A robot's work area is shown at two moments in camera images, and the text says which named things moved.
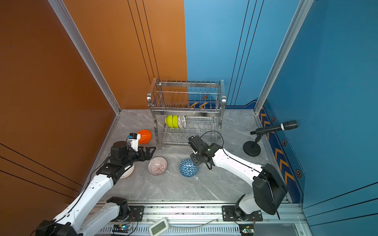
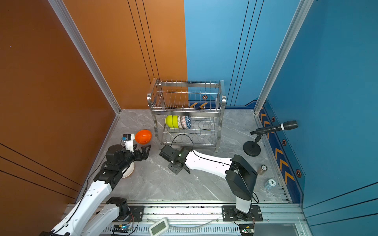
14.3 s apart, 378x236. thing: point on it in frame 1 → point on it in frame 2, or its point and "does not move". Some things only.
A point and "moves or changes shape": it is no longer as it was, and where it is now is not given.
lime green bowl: x=169 y=121 does not move
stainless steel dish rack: x=181 y=110 does not move
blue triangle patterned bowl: x=188 y=168 moves or changes shape
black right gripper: x=193 y=157 → x=171 y=167
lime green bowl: x=175 y=121 does not move
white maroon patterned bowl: x=181 y=121 does not move
